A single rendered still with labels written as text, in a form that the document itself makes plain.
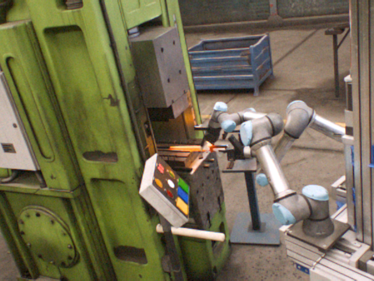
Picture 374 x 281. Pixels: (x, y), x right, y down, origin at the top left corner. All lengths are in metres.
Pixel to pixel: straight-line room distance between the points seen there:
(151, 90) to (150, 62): 0.17
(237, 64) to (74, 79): 4.15
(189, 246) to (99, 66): 1.43
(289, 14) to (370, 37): 8.64
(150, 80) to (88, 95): 0.36
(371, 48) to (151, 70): 1.19
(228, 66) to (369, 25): 4.76
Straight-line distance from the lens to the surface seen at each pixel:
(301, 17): 10.42
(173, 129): 3.12
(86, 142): 2.75
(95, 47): 2.36
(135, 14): 2.60
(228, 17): 11.18
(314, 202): 2.14
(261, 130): 2.15
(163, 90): 2.53
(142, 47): 2.50
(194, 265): 3.23
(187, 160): 2.79
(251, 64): 6.38
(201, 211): 2.89
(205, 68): 6.69
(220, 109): 2.57
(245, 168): 3.17
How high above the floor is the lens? 2.22
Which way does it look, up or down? 25 degrees down
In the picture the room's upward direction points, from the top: 12 degrees counter-clockwise
